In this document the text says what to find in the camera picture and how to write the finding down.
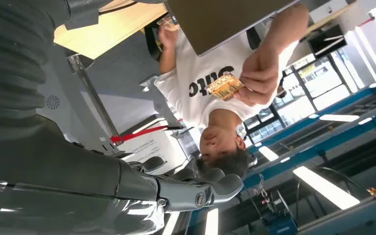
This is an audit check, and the person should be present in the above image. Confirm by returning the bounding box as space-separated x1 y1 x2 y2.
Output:
154 3 310 179

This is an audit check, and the dark flat card reader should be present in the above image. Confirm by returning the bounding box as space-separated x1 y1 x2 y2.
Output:
164 0 301 57

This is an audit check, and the white panel with swirl logo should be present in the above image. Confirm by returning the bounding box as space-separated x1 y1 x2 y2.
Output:
35 45 111 151

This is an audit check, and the light wooden desk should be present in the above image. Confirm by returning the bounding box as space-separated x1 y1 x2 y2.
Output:
53 0 168 60

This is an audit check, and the black monitor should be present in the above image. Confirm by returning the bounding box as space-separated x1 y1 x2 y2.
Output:
307 24 348 59

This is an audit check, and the white ceiling light panel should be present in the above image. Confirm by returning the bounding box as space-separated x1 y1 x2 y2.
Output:
204 207 219 235
258 146 280 162
318 114 360 123
292 166 360 211

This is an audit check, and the metal pole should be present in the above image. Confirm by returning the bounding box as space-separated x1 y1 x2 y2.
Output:
67 53 124 145

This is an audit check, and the white printed sign board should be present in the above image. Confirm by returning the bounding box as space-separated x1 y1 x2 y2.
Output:
117 129 188 176

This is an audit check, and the red barrier strap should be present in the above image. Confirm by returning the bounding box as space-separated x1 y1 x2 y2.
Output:
110 124 184 143

